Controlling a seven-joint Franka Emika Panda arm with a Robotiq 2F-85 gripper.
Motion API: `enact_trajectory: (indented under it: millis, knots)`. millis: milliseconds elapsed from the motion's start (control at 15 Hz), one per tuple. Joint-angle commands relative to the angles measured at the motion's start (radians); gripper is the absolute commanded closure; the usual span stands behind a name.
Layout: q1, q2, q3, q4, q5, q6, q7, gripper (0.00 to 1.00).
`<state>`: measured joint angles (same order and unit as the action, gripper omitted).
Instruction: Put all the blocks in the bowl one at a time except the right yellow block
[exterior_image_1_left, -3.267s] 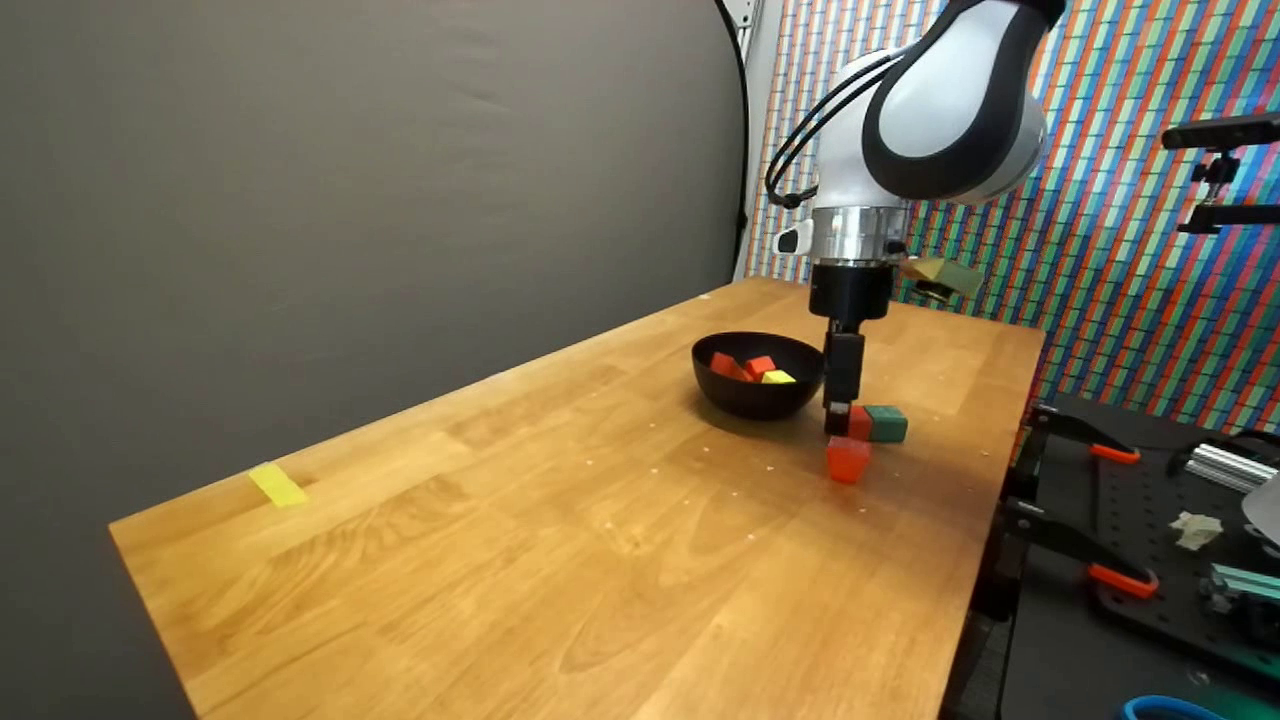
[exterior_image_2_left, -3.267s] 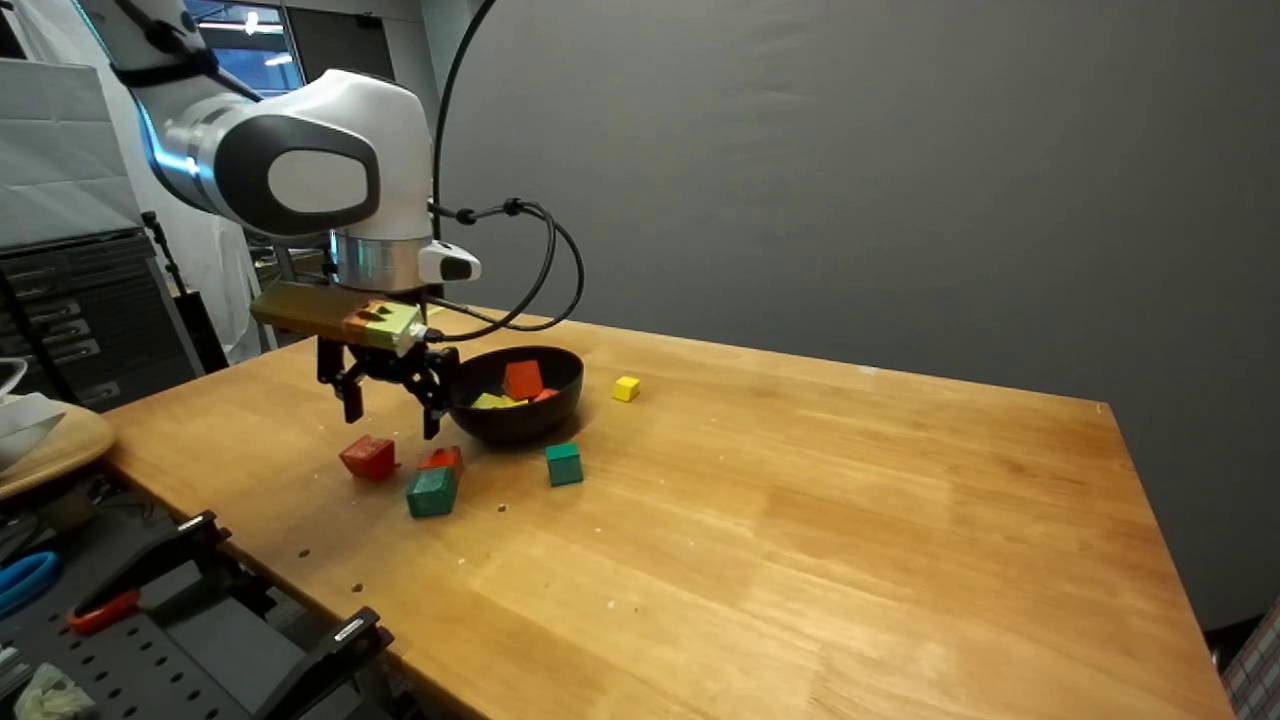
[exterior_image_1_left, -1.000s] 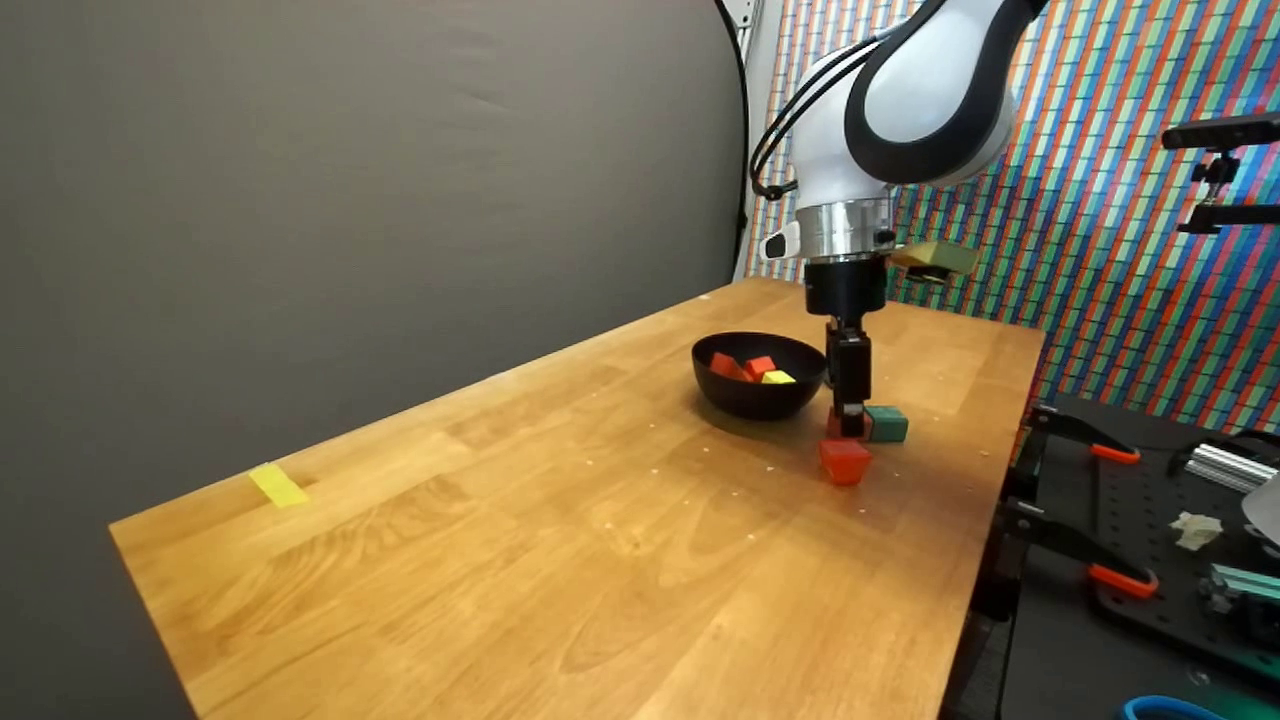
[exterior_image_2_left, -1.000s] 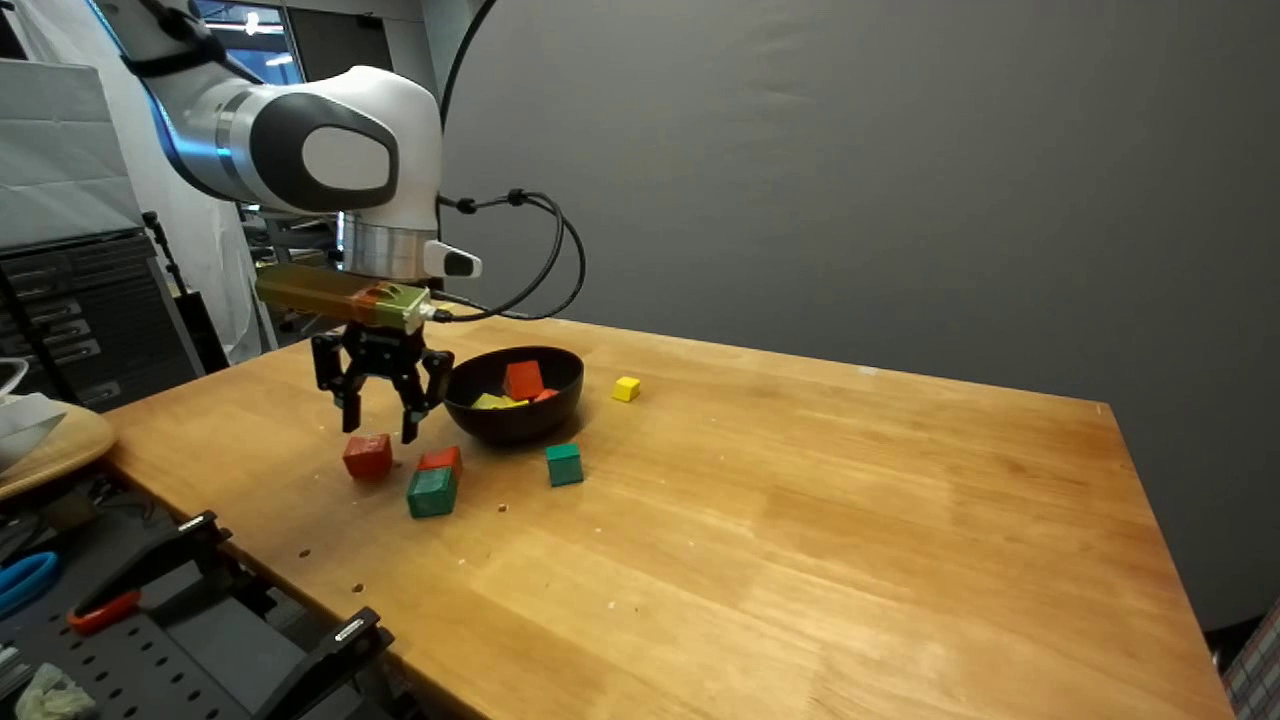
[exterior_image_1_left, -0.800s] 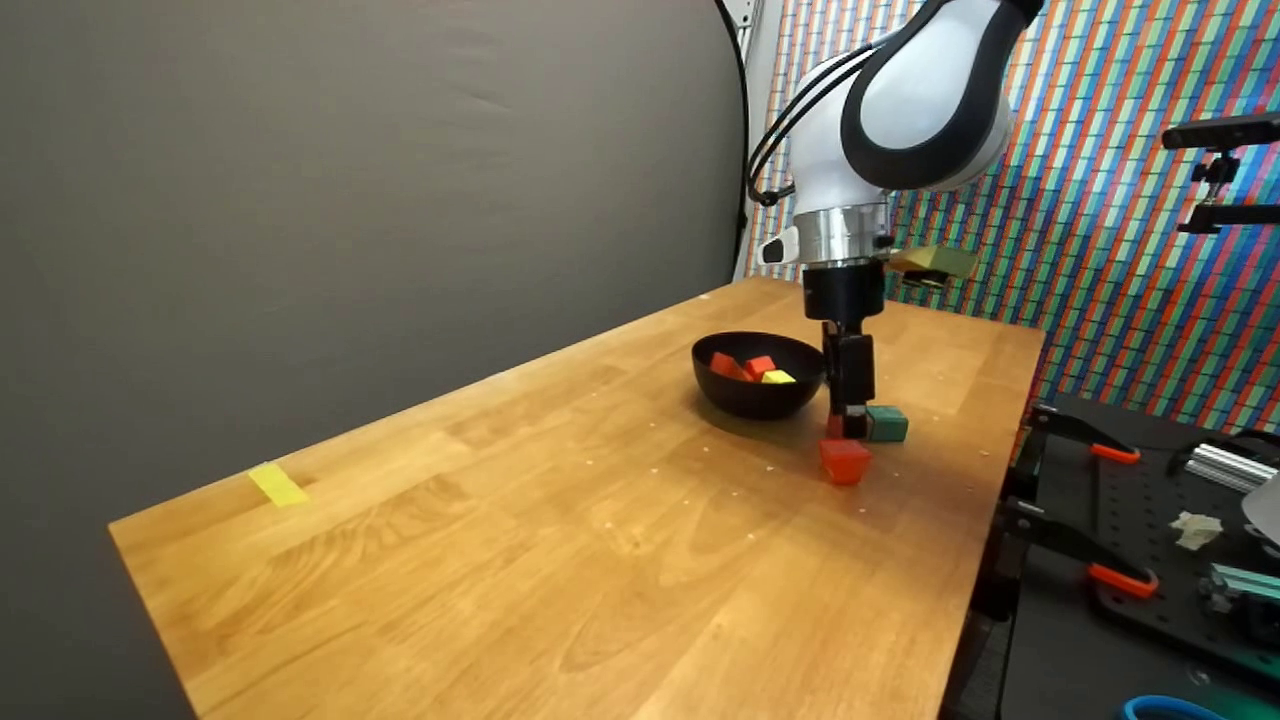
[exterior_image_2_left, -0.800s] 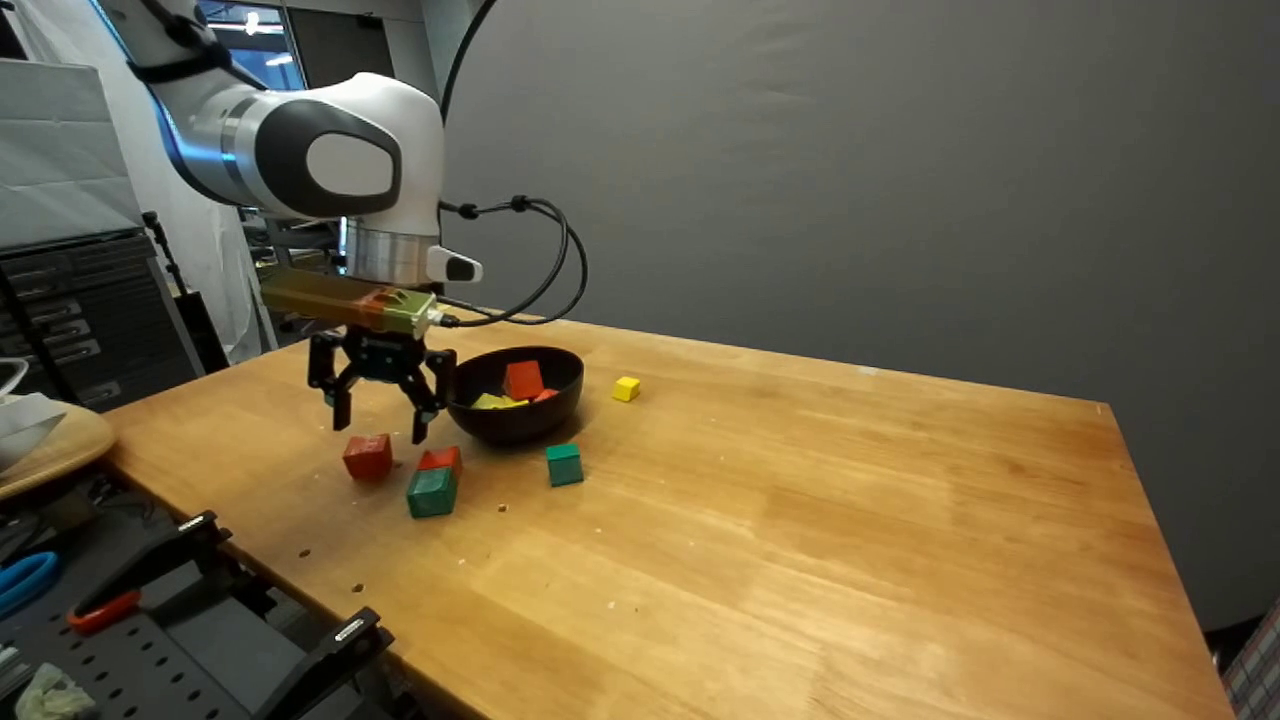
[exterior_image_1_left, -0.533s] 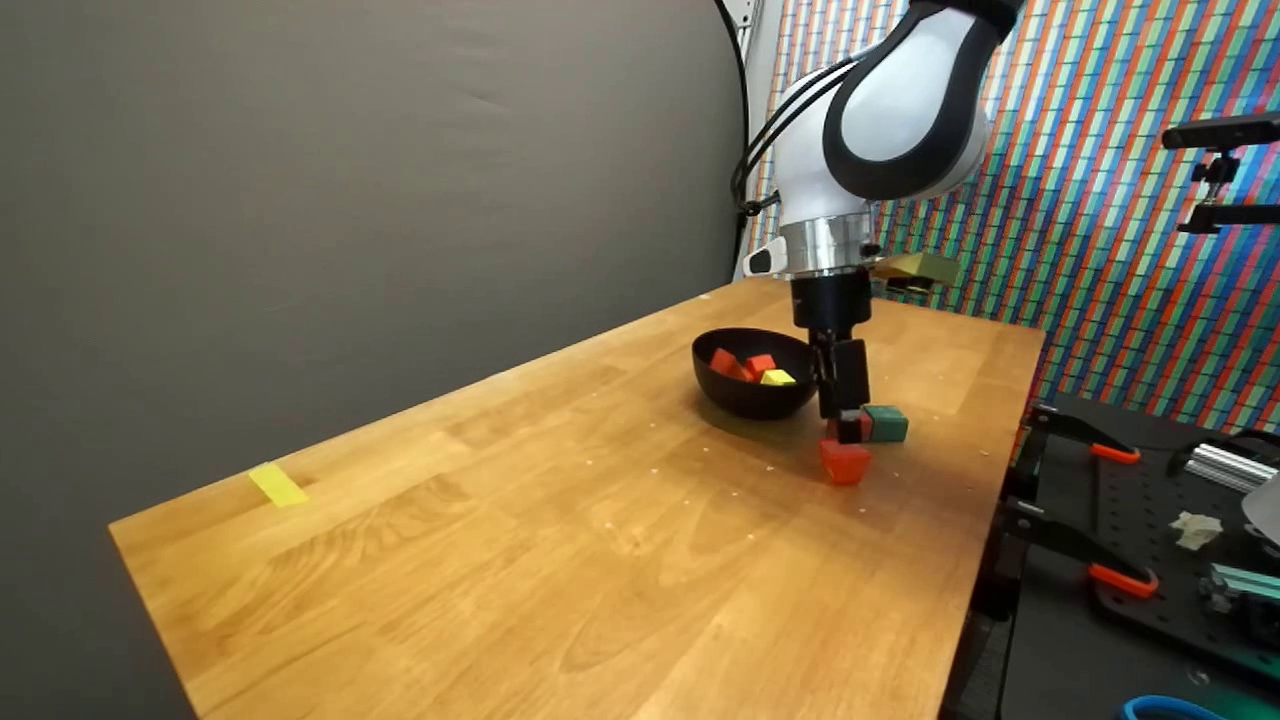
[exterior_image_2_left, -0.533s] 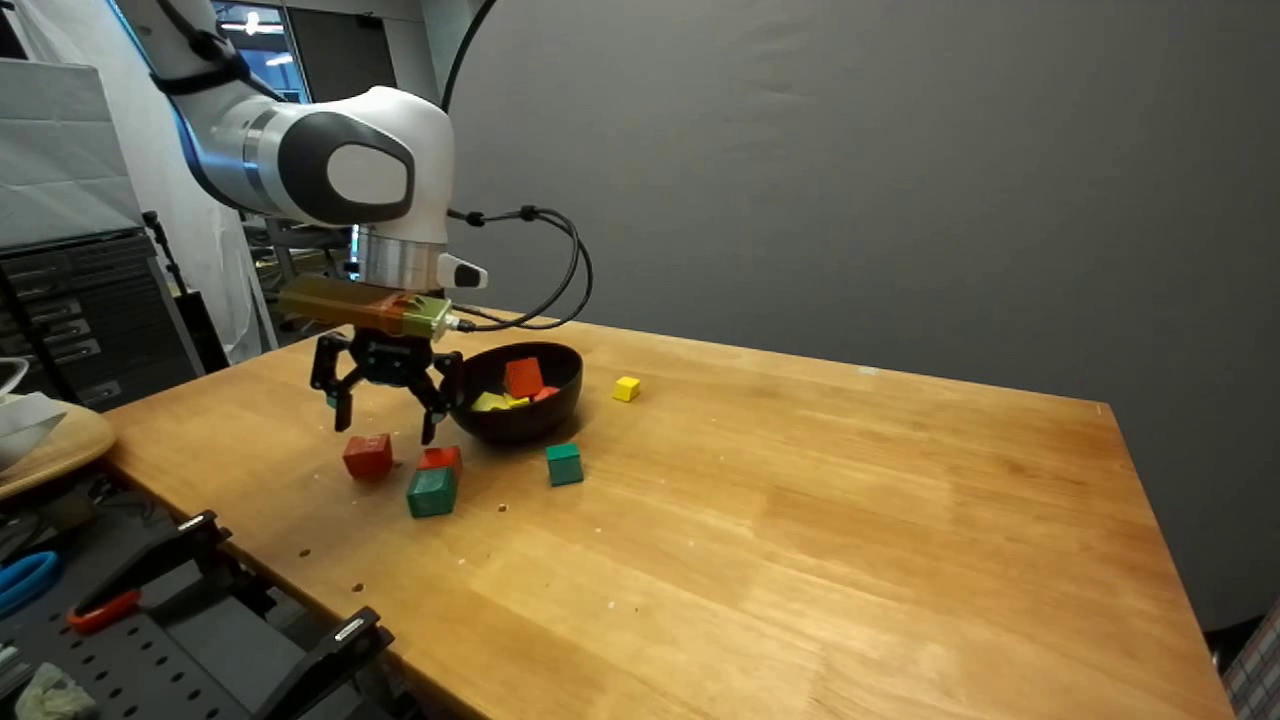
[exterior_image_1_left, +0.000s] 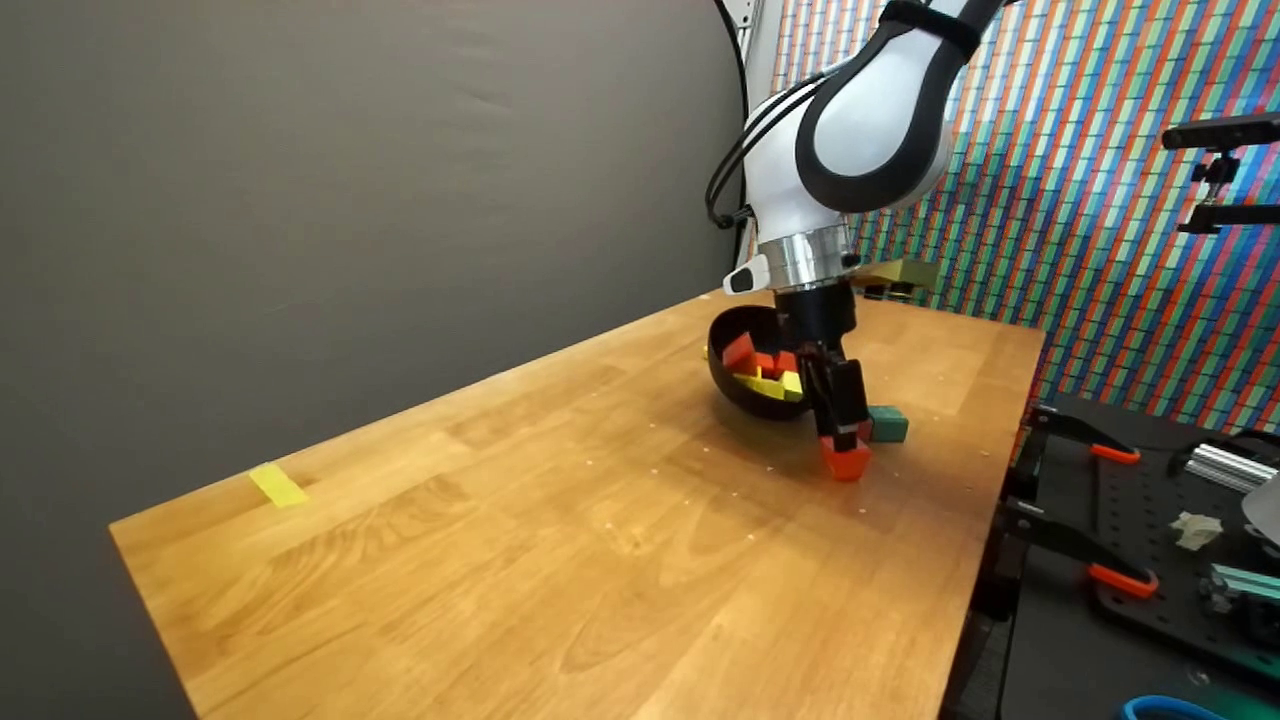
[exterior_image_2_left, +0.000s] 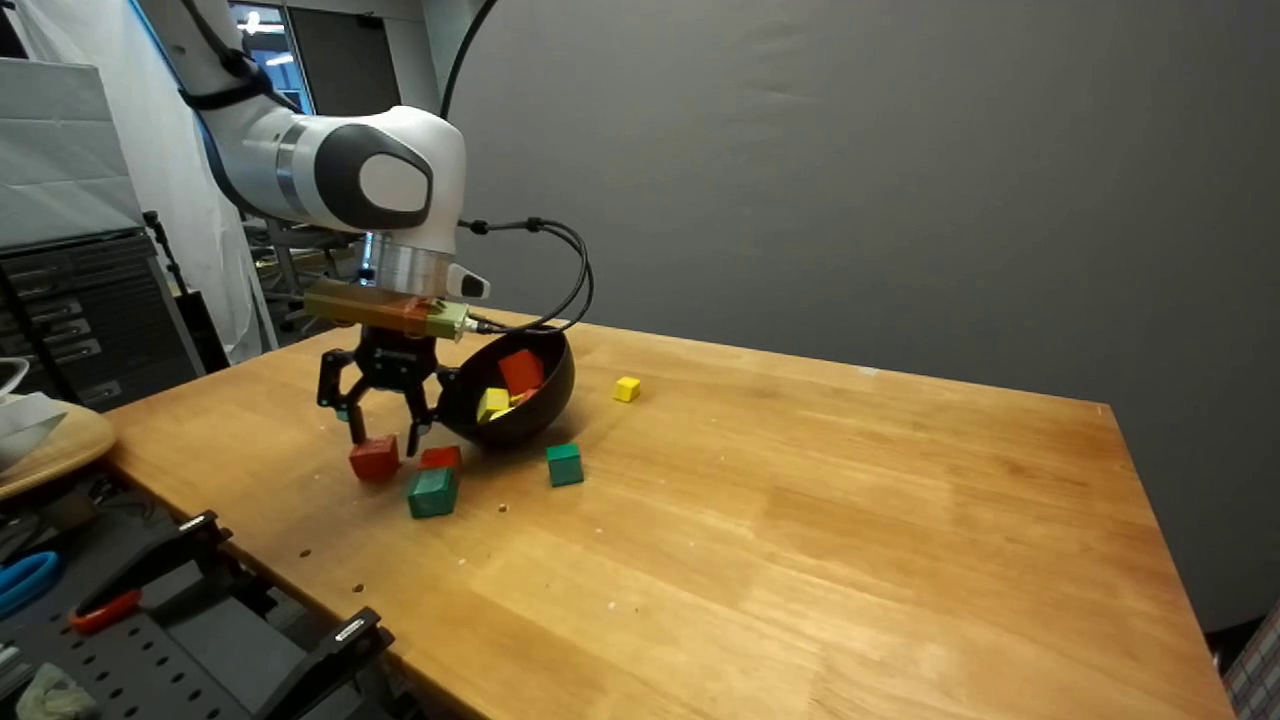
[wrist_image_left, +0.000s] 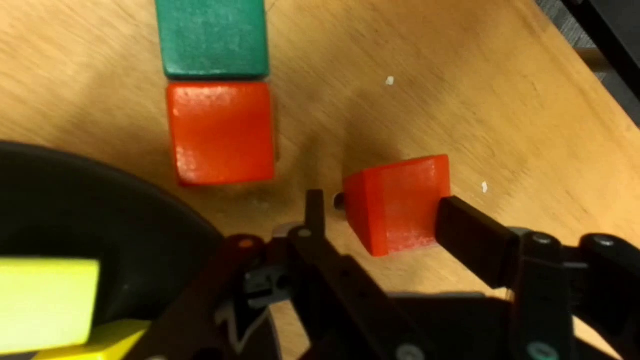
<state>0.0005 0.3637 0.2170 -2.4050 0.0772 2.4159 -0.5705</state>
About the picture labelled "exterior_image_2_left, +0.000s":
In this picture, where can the blue scissors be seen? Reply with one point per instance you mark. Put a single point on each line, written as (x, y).
(26, 582)

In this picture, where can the white cloth bag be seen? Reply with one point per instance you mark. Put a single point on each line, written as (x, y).
(26, 421)

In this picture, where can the grey cabinet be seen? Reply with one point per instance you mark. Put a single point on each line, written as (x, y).
(52, 147)

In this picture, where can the tan wrist camera box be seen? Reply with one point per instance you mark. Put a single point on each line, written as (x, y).
(381, 308)

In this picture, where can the blue computer monitor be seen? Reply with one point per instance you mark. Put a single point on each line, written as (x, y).
(263, 33)

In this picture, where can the white crumpled object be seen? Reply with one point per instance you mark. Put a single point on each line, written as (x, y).
(48, 693)

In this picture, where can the red wooden block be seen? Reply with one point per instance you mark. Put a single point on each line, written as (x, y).
(442, 458)
(376, 463)

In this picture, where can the black bowl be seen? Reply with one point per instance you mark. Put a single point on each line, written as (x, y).
(534, 412)

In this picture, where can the grey fabric backdrop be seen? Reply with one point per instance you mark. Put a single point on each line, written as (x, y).
(867, 174)

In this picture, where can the yellow wooden block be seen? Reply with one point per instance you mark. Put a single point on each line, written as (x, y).
(493, 403)
(626, 391)

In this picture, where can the plaid fabric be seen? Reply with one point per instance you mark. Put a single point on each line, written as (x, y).
(1258, 667)

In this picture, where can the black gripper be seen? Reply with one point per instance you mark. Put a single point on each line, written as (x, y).
(397, 360)

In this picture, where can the green wooden block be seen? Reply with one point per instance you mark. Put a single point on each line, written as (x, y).
(430, 493)
(565, 465)

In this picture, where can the dark door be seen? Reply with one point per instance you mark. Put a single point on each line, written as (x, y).
(345, 60)

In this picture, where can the white curtain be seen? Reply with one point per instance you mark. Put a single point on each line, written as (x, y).
(172, 227)

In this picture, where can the black office chair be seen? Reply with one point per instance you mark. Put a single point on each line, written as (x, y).
(285, 275)

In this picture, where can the black pegboard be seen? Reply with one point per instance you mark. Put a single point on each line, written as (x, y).
(201, 667)

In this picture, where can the round wooden side table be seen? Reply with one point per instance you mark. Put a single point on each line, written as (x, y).
(65, 463)

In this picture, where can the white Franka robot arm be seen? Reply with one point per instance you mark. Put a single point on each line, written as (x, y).
(333, 167)

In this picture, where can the black equipment rack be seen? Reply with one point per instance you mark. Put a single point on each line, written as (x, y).
(83, 323)

